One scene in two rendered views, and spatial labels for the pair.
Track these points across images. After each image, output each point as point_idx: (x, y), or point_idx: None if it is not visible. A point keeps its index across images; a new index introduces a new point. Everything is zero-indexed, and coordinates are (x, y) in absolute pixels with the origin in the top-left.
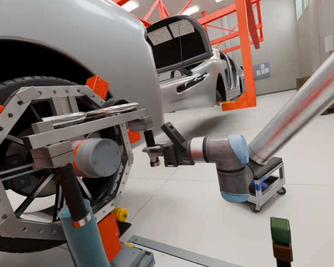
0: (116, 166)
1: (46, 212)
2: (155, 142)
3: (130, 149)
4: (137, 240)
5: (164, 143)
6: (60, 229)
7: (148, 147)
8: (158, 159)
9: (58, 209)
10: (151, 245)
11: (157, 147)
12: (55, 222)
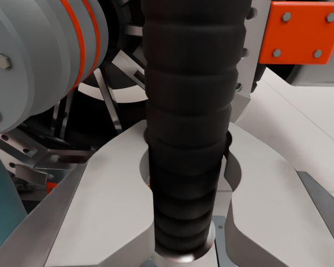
0: None
1: (89, 106)
2: (207, 141)
3: (247, 80)
4: (219, 230)
5: (264, 252)
6: None
7: (135, 136)
8: (182, 248)
9: (54, 116)
10: (225, 262)
11: (84, 227)
12: (41, 132)
